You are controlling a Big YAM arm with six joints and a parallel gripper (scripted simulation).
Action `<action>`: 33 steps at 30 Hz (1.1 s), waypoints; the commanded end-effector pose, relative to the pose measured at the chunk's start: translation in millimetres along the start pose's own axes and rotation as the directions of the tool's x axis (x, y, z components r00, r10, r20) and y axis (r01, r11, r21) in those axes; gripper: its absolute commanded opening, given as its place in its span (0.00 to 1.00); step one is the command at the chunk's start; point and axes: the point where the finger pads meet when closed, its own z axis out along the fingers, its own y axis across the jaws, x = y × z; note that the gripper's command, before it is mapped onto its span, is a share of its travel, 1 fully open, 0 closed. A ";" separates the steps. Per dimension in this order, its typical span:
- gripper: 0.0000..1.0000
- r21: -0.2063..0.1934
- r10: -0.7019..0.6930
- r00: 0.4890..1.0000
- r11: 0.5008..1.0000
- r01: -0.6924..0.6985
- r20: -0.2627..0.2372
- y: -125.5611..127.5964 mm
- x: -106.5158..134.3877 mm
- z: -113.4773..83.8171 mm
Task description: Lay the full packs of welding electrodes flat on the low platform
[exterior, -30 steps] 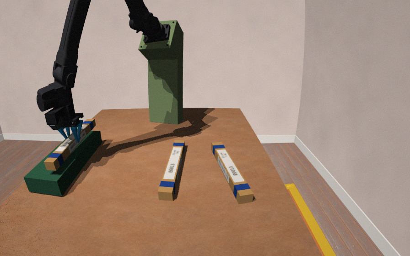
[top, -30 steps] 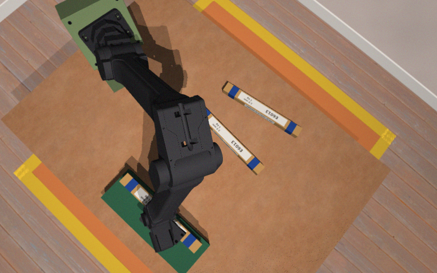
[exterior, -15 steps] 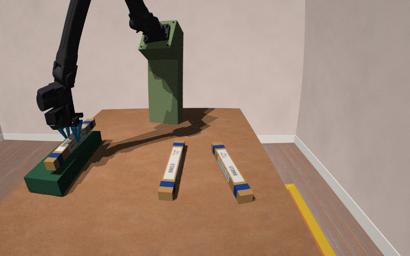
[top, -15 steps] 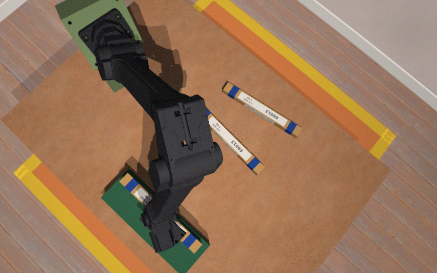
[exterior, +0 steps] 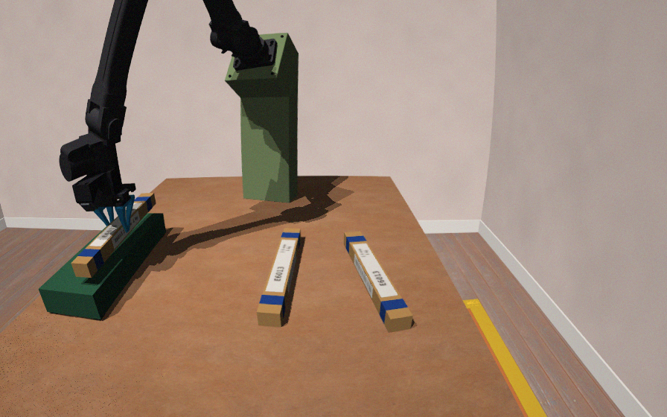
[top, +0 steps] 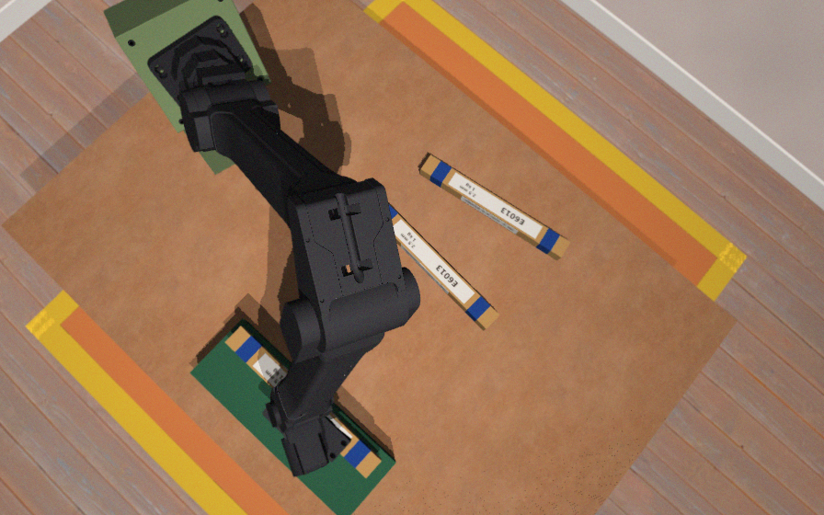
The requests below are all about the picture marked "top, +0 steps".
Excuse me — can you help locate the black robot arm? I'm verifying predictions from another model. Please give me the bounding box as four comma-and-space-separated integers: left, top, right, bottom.
147, 16, 420, 477

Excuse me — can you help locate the tan box with white label and blue bands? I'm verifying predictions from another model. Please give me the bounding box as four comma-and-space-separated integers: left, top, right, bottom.
389, 205, 499, 330

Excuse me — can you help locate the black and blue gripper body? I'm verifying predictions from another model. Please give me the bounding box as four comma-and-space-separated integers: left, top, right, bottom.
263, 409, 283, 435

